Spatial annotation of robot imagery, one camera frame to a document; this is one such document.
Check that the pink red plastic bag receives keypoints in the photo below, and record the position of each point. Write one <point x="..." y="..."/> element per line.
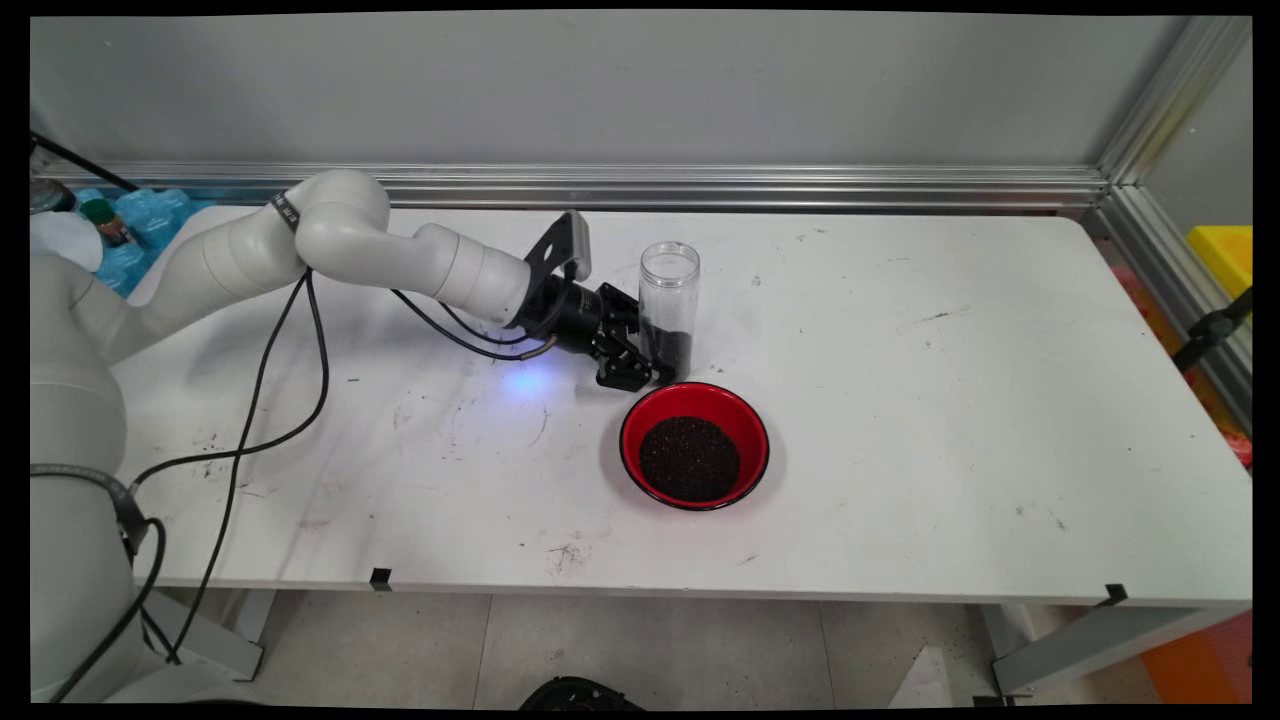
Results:
<point x="1130" y="283"/>

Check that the clear plastic jar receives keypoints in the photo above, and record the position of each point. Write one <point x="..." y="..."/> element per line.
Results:
<point x="670" y="290"/>

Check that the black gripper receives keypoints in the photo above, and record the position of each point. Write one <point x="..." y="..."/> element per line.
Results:
<point x="565" y="312"/>

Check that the blue plastic bag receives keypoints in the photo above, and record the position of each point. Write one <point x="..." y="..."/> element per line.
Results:
<point x="150" y="215"/>

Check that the silver round can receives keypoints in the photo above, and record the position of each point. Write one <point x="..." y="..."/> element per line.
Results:
<point x="50" y="195"/>

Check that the black object on floor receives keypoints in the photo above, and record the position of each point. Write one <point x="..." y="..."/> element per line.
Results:
<point x="580" y="695"/>

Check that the orange box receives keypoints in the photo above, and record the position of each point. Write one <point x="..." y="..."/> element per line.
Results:
<point x="1210" y="660"/>

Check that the aluminium frame post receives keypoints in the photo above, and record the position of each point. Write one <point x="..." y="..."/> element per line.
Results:
<point x="1165" y="95"/>

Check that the red bowl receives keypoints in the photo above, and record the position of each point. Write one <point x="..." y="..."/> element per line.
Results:
<point x="740" y="420"/>

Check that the green capped bottle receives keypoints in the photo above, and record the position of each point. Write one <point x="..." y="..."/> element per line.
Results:
<point x="100" y="215"/>

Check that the yellow box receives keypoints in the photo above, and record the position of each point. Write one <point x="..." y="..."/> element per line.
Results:
<point x="1225" y="255"/>

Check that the aluminium side rail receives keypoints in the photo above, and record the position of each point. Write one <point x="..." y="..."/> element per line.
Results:
<point x="1170" y="270"/>

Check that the black tape marker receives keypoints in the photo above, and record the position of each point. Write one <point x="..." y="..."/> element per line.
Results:
<point x="1114" y="595"/>
<point x="380" y="579"/>

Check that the horizontal aluminium frame rail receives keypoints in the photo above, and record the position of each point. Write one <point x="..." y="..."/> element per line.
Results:
<point x="750" y="188"/>

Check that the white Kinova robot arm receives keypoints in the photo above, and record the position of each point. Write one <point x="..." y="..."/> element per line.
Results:
<point x="350" y="230"/>

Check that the white container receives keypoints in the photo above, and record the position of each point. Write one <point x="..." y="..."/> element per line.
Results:
<point x="65" y="240"/>

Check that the black camera bracket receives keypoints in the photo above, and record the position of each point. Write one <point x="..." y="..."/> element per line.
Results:
<point x="548" y="255"/>

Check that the black granules in bowl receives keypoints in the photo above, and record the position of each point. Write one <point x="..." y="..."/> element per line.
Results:
<point x="690" y="460"/>

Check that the black granules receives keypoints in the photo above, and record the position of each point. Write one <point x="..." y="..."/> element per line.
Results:
<point x="690" y="460"/>
<point x="675" y="350"/>

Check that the white table leg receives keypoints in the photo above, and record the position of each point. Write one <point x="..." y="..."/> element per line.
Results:
<point x="1080" y="645"/>
<point x="215" y="640"/>

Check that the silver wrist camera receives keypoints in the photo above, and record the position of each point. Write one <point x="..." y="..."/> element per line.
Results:
<point x="579" y="245"/>

